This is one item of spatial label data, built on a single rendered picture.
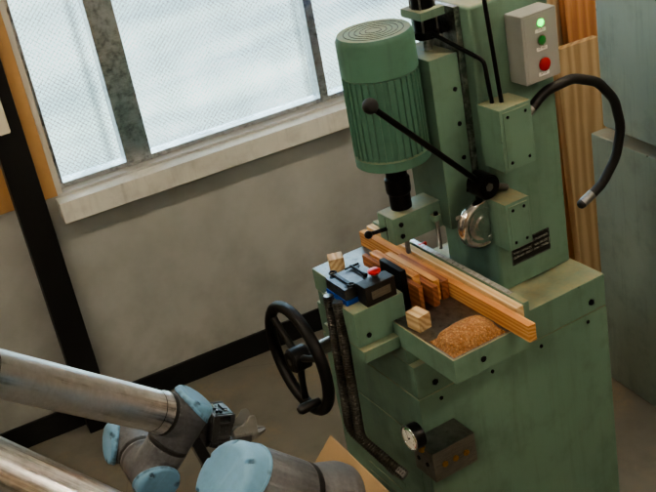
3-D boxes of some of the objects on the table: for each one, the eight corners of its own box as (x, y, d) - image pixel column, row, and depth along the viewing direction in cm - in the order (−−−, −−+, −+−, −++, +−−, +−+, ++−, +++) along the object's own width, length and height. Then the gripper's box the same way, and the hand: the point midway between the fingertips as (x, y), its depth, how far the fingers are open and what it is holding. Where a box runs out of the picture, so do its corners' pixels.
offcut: (346, 272, 277) (344, 257, 275) (332, 275, 277) (329, 261, 275) (344, 266, 280) (341, 251, 278) (329, 268, 280) (326, 254, 278)
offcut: (407, 326, 249) (404, 311, 247) (419, 320, 251) (416, 305, 249) (420, 333, 246) (418, 318, 244) (431, 326, 247) (430, 311, 246)
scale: (383, 226, 283) (383, 226, 283) (387, 225, 284) (387, 225, 284) (509, 294, 243) (509, 294, 243) (512, 292, 244) (512, 292, 244)
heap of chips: (429, 342, 242) (427, 327, 240) (480, 316, 247) (478, 302, 246) (454, 358, 235) (451, 343, 233) (506, 332, 240) (504, 317, 239)
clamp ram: (363, 302, 261) (356, 268, 257) (389, 290, 264) (384, 257, 260) (384, 316, 254) (378, 281, 250) (411, 304, 257) (405, 269, 253)
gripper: (189, 422, 240) (277, 411, 251) (174, 404, 247) (259, 394, 258) (185, 458, 242) (272, 445, 253) (170, 439, 250) (255, 428, 261)
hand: (259, 431), depth 256 cm, fingers closed
